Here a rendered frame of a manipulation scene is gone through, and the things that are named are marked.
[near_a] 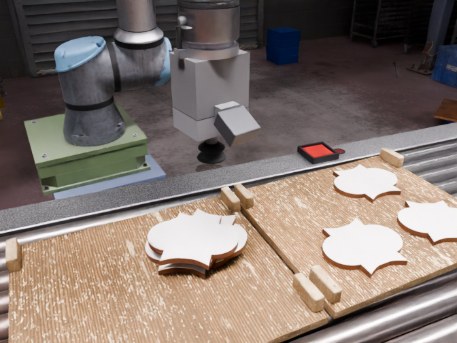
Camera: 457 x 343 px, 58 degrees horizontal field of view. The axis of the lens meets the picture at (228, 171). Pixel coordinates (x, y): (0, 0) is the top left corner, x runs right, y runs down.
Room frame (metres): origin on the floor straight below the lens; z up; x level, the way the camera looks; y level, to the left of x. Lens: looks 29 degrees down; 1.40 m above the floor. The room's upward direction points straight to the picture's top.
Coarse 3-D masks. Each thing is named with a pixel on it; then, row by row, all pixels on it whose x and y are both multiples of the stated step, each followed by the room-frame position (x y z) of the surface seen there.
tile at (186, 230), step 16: (160, 224) 0.56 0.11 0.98; (176, 224) 0.56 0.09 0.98; (192, 224) 0.56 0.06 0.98; (208, 224) 0.56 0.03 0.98; (160, 240) 0.52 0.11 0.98; (176, 240) 0.52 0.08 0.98; (192, 240) 0.52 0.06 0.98; (208, 240) 0.52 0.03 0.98; (224, 240) 0.52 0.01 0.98; (176, 256) 0.48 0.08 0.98; (192, 256) 0.48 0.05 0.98; (208, 256) 0.48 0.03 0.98; (224, 256) 0.49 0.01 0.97
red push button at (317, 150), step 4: (320, 144) 0.97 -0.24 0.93; (304, 148) 0.95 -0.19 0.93; (308, 148) 0.95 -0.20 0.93; (312, 148) 0.95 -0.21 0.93; (316, 148) 0.95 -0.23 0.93; (320, 148) 0.95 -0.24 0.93; (324, 148) 0.95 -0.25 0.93; (308, 152) 0.92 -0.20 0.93; (312, 152) 0.92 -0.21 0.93; (316, 152) 0.92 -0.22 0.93; (320, 152) 0.92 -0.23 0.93; (324, 152) 0.92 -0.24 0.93; (328, 152) 0.92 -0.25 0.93; (332, 152) 0.92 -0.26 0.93; (316, 156) 0.91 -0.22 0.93
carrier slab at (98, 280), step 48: (48, 240) 0.57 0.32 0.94; (96, 240) 0.57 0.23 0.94; (144, 240) 0.57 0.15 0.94; (48, 288) 0.46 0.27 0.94; (96, 288) 0.46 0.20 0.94; (144, 288) 0.46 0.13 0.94; (192, 288) 0.46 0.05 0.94; (240, 288) 0.46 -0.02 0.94; (288, 288) 0.46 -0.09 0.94; (48, 336) 0.37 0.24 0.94; (96, 336) 0.37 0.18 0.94; (144, 336) 0.37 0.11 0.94; (192, 336) 0.37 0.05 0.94; (240, 336) 0.37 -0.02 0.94; (288, 336) 0.38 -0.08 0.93
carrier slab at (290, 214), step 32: (256, 192) 0.73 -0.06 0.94; (288, 192) 0.73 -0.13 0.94; (320, 192) 0.73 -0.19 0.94; (416, 192) 0.73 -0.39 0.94; (256, 224) 0.62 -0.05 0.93; (288, 224) 0.62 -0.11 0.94; (320, 224) 0.62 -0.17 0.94; (384, 224) 0.62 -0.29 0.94; (288, 256) 0.53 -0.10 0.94; (320, 256) 0.53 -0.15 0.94; (416, 256) 0.53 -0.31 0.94; (448, 256) 0.53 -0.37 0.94; (352, 288) 0.46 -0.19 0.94; (384, 288) 0.46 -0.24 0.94
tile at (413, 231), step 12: (408, 204) 0.67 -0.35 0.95; (420, 204) 0.67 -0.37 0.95; (432, 204) 0.67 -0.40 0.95; (444, 204) 0.67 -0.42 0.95; (408, 216) 0.63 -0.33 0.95; (420, 216) 0.63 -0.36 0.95; (432, 216) 0.63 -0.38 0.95; (444, 216) 0.63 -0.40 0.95; (456, 216) 0.63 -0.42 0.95; (408, 228) 0.59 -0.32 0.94; (420, 228) 0.59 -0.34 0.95; (432, 228) 0.59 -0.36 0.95; (444, 228) 0.59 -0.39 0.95; (456, 228) 0.59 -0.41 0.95; (432, 240) 0.56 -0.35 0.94; (444, 240) 0.56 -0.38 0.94; (456, 240) 0.57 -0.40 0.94
